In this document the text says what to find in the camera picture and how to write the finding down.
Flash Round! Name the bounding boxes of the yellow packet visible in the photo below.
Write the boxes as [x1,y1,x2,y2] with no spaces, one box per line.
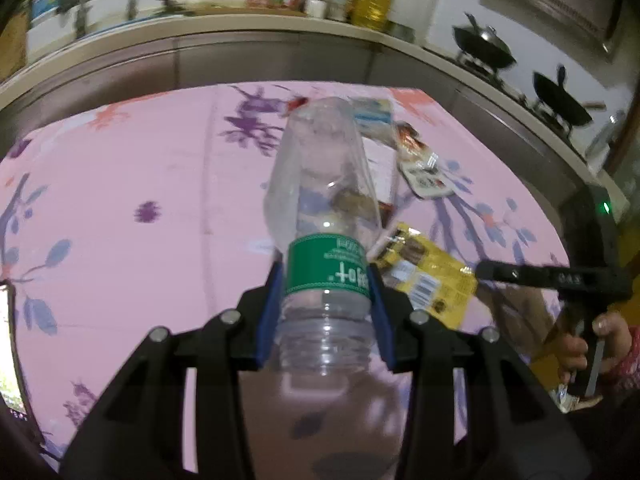
[372,222,480,331]

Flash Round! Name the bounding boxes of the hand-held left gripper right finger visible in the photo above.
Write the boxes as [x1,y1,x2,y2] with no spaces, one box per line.
[367,262,596,480]

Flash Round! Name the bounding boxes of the white red snack packet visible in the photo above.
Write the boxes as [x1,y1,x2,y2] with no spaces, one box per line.
[400,152,458,200]

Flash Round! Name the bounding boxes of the bright screen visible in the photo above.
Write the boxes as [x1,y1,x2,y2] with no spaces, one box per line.
[0,280,31,421]

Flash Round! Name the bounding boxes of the black gas stove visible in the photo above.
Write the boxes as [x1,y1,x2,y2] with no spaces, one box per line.
[450,55,591,151]

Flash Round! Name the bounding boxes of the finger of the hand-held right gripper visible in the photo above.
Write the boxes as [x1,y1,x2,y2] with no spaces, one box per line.
[475,259,563,288]

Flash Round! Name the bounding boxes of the glass pot lid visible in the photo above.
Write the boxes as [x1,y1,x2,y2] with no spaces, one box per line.
[585,110,626,171]

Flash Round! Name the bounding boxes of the orange brown snack wrapper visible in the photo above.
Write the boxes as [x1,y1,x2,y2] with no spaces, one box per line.
[395,121,441,161]

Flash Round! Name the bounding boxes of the clear bottle with green label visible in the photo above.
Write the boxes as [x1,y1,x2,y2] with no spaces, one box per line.
[262,96,401,378]

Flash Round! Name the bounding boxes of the large cooking oil bottle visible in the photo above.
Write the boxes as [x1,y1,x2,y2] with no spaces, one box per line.
[350,0,396,31]

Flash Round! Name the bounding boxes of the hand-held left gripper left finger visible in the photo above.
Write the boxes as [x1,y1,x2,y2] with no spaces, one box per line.
[59,262,288,480]

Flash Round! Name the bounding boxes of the black wok with steel lid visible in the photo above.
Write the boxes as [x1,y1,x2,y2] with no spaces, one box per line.
[452,12,518,71]

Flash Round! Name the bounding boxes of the person's right hand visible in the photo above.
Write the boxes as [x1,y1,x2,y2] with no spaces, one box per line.
[556,311,633,386]

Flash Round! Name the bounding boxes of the range hood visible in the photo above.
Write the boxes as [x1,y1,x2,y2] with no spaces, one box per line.
[480,0,623,56]

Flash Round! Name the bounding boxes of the pink floral tablecloth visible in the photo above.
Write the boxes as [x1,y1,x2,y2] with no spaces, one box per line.
[0,80,576,476]

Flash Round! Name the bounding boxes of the wooden cutting board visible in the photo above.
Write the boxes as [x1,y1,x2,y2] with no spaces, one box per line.
[0,10,26,81]

